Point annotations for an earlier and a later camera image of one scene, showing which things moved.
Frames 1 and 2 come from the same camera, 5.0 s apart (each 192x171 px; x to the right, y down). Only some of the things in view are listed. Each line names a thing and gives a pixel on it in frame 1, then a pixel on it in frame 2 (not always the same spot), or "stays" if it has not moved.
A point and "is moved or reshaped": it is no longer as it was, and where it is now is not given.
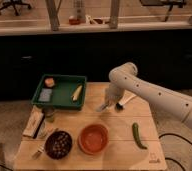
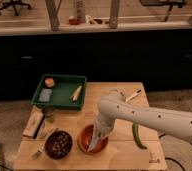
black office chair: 13,3 stays
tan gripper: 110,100 -> 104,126
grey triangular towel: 103,106 is moved or reshaped
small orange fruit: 49,82 stays
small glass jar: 49,113 stays
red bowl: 93,139 stays
